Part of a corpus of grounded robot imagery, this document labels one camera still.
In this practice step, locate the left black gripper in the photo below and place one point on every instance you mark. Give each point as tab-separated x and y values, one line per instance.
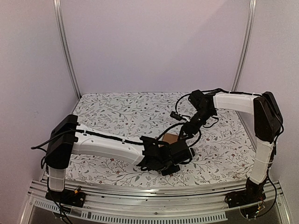
171	172

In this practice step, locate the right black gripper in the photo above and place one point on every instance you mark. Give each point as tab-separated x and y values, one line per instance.
187	130

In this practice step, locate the brown cardboard box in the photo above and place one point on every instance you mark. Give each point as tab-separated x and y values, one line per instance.
170	138

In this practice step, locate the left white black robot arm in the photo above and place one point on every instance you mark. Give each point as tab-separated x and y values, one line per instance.
70	137

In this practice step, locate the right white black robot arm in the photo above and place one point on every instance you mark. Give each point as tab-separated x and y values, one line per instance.
268	125

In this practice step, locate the floral patterned table mat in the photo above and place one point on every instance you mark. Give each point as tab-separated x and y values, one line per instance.
223	153

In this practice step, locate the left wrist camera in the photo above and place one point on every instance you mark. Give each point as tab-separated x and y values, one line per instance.
192	151

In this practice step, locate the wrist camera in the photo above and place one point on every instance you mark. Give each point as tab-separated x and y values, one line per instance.
192	151
179	117

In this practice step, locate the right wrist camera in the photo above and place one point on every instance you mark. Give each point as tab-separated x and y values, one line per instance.
179	117

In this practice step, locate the front aluminium rail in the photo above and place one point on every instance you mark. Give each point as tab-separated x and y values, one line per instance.
201	204

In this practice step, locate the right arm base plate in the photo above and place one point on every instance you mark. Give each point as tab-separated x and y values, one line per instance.
242	197

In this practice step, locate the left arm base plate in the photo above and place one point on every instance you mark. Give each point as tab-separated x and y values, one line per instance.
73	197

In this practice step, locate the right aluminium frame post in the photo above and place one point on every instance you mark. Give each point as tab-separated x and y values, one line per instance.
245	44

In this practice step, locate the aluminium frame post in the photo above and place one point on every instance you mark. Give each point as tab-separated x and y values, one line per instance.
65	47
245	44

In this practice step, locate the left aluminium frame post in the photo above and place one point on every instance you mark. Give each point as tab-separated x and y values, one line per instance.
65	47

